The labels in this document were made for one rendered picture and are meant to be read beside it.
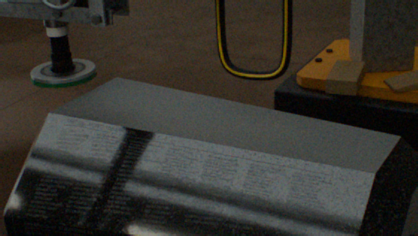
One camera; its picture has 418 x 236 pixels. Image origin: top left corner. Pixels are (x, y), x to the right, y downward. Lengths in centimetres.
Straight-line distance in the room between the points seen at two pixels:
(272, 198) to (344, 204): 18
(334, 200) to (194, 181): 37
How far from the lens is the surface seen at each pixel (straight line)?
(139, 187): 177
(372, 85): 224
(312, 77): 230
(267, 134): 176
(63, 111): 202
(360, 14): 233
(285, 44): 186
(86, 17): 203
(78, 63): 225
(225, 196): 166
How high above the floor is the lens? 158
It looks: 24 degrees down
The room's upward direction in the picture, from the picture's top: 3 degrees counter-clockwise
